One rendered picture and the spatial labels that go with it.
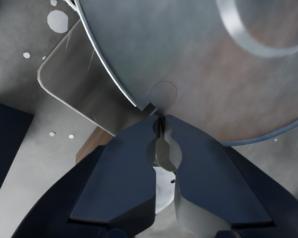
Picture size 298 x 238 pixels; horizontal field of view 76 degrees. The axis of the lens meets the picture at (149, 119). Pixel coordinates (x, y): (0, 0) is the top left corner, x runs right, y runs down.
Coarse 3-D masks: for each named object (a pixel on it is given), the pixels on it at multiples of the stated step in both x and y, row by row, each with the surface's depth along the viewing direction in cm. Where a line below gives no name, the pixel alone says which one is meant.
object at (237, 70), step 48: (96, 0) 10; (144, 0) 10; (192, 0) 11; (240, 0) 12; (288, 0) 12; (96, 48) 10; (144, 48) 12; (192, 48) 13; (240, 48) 14; (288, 48) 14; (144, 96) 13; (192, 96) 14; (240, 96) 16; (288, 96) 18; (240, 144) 18
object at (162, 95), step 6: (156, 84) 13; (162, 84) 13; (168, 84) 13; (150, 90) 13; (156, 90) 13; (162, 90) 13; (168, 90) 13; (174, 90) 14; (150, 96) 13; (156, 96) 13; (162, 96) 14; (168, 96) 14; (174, 96) 14; (156, 102) 14; (162, 102) 14; (168, 102) 14; (174, 102) 14; (162, 108) 14; (168, 108) 14
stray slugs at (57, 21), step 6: (66, 0) 20; (54, 12) 20; (60, 12) 21; (48, 18) 20; (54, 18) 21; (60, 18) 21; (66, 18) 21; (54, 24) 21; (60, 24) 21; (66, 24) 21; (54, 30) 21; (60, 30) 21; (66, 30) 22
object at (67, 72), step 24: (72, 48) 11; (48, 72) 11; (72, 72) 11; (96, 72) 12; (72, 96) 12; (96, 96) 12; (120, 96) 13; (96, 120) 13; (120, 120) 14; (168, 144) 16; (168, 168) 17
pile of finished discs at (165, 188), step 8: (160, 168) 73; (160, 176) 75; (168, 176) 76; (160, 184) 77; (168, 184) 78; (160, 192) 79; (168, 192) 80; (160, 200) 81; (168, 200) 83; (160, 208) 84
